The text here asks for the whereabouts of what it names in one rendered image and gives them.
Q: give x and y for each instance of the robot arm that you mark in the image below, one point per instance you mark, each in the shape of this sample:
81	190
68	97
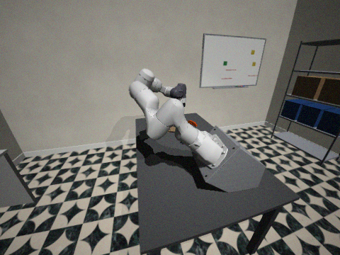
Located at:
210	151

